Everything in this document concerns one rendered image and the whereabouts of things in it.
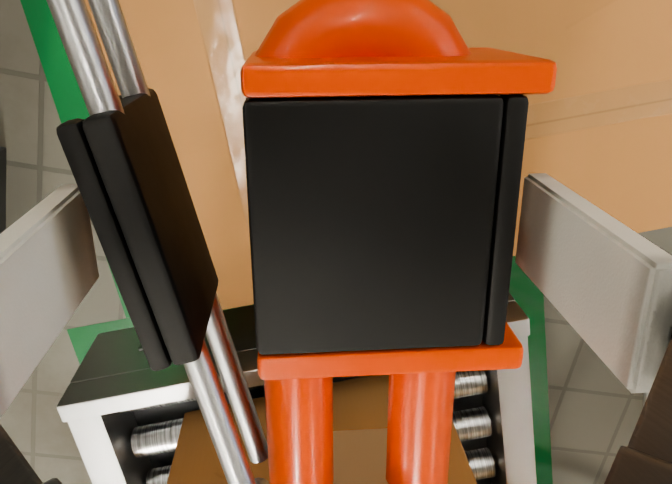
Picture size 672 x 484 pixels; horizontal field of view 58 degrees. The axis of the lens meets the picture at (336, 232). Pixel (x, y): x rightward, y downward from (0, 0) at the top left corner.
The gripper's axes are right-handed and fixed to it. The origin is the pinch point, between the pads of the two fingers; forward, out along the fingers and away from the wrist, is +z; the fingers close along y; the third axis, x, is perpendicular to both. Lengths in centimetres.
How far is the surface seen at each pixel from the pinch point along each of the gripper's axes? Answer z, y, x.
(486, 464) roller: 66, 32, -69
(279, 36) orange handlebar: -0.2, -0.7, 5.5
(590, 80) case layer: 66, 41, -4
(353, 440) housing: 2.5, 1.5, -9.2
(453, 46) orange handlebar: -0.4, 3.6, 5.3
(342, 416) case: 57, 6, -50
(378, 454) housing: 1.6, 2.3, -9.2
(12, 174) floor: 121, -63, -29
